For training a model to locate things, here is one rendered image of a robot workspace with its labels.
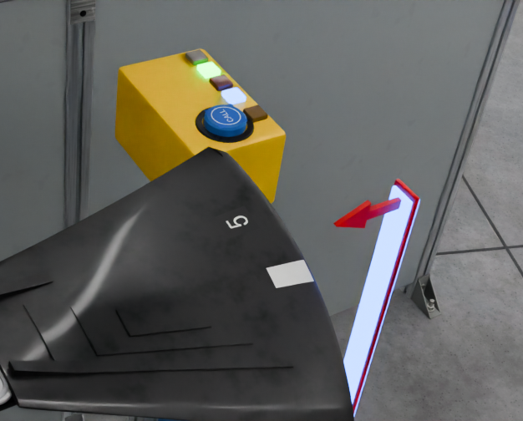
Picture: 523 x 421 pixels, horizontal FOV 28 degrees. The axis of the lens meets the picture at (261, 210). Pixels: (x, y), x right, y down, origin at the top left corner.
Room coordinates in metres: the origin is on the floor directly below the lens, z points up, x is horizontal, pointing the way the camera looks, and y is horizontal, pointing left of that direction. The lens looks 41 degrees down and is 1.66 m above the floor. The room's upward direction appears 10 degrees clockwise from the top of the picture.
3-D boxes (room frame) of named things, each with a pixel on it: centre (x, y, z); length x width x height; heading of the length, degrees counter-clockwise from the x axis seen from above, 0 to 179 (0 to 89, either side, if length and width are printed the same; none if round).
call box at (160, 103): (0.83, 0.08, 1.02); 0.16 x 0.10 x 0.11; 39
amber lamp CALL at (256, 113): (0.82, 0.02, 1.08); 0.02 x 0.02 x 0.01; 39
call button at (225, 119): (0.80, 0.05, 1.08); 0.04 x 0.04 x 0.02
